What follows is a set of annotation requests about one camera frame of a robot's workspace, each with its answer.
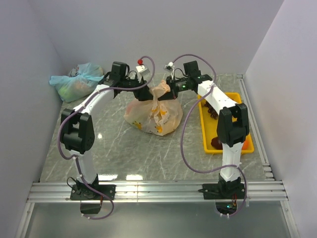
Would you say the orange fake fruit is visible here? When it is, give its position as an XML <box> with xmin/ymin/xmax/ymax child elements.
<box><xmin>242</xmin><ymin>140</ymin><xmax>249</xmax><ymax>150</ymax></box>

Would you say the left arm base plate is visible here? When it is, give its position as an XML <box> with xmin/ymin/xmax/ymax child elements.
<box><xmin>70</xmin><ymin>184</ymin><xmax>116</xmax><ymax>201</ymax></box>

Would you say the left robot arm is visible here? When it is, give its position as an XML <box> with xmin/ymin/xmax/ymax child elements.
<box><xmin>58</xmin><ymin>60</ymin><xmax>153</xmax><ymax>200</ymax></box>

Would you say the yellow plastic tray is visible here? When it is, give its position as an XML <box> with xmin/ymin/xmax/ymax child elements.
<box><xmin>198</xmin><ymin>92</ymin><xmax>255</xmax><ymax>155</ymax></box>

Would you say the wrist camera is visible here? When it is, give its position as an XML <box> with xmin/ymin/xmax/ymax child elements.
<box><xmin>136</xmin><ymin>59</ymin><xmax>150</xmax><ymax>81</ymax></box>
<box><xmin>164</xmin><ymin>61</ymin><xmax>175</xmax><ymax>80</ymax></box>

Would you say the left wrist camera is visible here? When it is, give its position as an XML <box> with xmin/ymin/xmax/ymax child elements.
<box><xmin>136</xmin><ymin>59</ymin><xmax>150</xmax><ymax>81</ymax></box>

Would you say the orange translucent plastic bag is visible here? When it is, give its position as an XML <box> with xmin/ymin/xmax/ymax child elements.
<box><xmin>124</xmin><ymin>80</ymin><xmax>183</xmax><ymax>136</ymax></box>

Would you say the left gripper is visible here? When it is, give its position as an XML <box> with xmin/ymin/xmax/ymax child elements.
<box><xmin>120</xmin><ymin>73</ymin><xmax>155</xmax><ymax>101</ymax></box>

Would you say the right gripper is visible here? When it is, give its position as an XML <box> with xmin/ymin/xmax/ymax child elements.
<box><xmin>158</xmin><ymin>75</ymin><xmax>191</xmax><ymax>101</ymax></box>

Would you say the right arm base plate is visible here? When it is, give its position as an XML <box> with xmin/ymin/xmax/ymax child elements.
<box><xmin>199</xmin><ymin>183</ymin><xmax>246</xmax><ymax>200</ymax></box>

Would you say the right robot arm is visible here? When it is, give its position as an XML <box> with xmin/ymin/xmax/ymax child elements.
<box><xmin>159</xmin><ymin>61</ymin><xmax>250</xmax><ymax>199</ymax></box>

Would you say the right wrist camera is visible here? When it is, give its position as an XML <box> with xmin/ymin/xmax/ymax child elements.
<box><xmin>164</xmin><ymin>61</ymin><xmax>175</xmax><ymax>80</ymax></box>

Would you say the blue tied plastic bag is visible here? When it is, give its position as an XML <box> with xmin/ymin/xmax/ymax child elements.
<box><xmin>49</xmin><ymin>62</ymin><xmax>104</xmax><ymax>102</ymax></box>

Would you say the dark red mangosteen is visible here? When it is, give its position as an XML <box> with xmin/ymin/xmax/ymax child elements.
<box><xmin>211</xmin><ymin>137</ymin><xmax>223</xmax><ymax>150</ymax></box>

